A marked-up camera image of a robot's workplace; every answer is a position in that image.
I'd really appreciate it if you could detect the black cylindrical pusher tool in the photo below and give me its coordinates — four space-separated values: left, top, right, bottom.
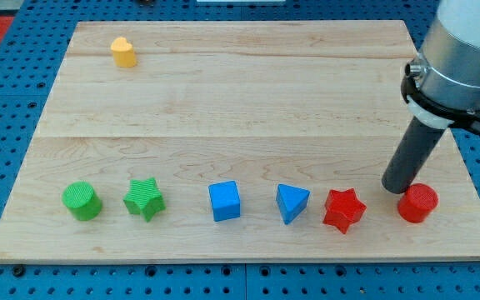
382 117 445 194

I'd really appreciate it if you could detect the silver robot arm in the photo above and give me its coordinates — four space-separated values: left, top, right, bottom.
382 0 480 194

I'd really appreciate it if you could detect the wooden board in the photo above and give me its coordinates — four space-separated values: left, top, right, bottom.
0 20 480 265

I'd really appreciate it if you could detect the yellow heart block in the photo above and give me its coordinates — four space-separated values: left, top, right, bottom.
110 37 137 68

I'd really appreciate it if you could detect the red cylinder block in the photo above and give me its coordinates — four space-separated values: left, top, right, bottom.
397 183 439 223

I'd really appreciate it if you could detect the red star block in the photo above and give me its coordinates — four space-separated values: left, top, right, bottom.
322 188 367 234

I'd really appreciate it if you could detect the blue triangle block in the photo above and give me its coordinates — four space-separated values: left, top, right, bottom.
276 183 310 225

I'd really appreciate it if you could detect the blue cube block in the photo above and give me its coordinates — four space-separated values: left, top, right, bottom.
208 181 241 222

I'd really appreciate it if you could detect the green star block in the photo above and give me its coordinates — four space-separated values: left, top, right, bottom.
123 177 166 223

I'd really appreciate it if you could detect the green cylinder block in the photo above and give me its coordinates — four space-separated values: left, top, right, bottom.
62 181 103 221

